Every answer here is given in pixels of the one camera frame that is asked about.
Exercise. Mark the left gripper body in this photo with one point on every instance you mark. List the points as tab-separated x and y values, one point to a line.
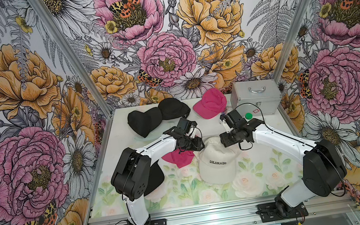
191	144

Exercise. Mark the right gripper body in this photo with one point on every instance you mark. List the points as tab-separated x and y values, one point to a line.
231	138

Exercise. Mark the pink cap front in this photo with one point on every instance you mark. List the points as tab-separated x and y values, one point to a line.
179	158

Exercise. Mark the pink cap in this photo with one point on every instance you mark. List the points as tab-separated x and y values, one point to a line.
212	103
179	158

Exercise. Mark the white Colorado cap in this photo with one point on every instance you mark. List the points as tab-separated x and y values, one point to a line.
217	163

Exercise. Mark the pink cap back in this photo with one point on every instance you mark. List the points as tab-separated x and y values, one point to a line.
212	103

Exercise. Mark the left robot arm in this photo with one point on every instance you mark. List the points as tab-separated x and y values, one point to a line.
131	175

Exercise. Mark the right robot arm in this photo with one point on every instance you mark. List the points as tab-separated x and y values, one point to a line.
323	168

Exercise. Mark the white bottle green lid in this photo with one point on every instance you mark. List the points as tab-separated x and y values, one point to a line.
248	116

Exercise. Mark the black cap back centre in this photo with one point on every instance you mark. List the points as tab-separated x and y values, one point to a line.
172	108

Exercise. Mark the silver first aid case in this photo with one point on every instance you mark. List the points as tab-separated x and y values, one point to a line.
255	96

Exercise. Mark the floral table mat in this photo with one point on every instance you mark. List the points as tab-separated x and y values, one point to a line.
261	171

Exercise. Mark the black cap back left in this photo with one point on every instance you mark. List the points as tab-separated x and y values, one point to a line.
144	123

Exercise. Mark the black cap with white logo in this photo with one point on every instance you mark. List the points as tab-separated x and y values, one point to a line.
156	178

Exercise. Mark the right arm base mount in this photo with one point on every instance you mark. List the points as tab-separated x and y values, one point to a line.
273	211

